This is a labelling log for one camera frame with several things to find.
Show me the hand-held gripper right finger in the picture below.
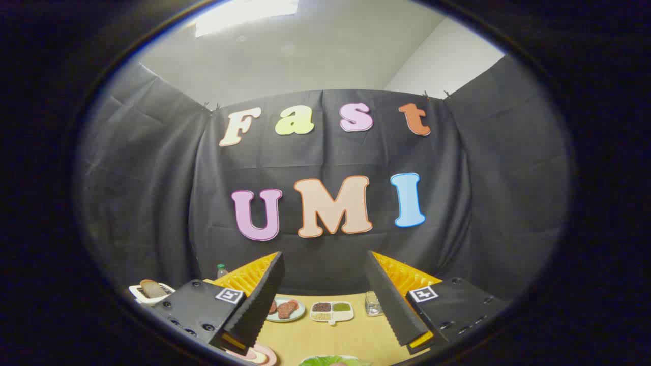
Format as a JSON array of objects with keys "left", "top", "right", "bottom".
[{"left": 365, "top": 250, "right": 510, "bottom": 356}]

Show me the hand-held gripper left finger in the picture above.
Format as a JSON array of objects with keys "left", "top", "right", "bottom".
[{"left": 150, "top": 251, "right": 286, "bottom": 356}]

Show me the green lettuce leaf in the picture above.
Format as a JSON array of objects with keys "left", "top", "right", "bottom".
[{"left": 300, "top": 355, "right": 372, "bottom": 366}]

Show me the plain white bread slice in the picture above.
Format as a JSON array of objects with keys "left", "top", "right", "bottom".
[{"left": 139, "top": 279, "right": 169, "bottom": 299}]

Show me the clear utensil holder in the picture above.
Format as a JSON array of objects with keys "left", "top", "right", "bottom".
[{"left": 365, "top": 291, "right": 384, "bottom": 317}]

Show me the light green plate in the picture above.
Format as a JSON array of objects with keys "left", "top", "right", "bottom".
[{"left": 264, "top": 297, "right": 306, "bottom": 323}]

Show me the pink plate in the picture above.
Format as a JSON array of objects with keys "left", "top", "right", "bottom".
[{"left": 226, "top": 342, "right": 278, "bottom": 366}]

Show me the white divided grain dish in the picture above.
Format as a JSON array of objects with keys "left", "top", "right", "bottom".
[{"left": 310, "top": 301, "right": 355, "bottom": 326}]

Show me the white toaster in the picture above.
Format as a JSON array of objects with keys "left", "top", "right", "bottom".
[{"left": 128, "top": 281, "right": 176, "bottom": 306}]

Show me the black backdrop cloth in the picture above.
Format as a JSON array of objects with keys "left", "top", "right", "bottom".
[{"left": 76, "top": 55, "right": 573, "bottom": 300}]

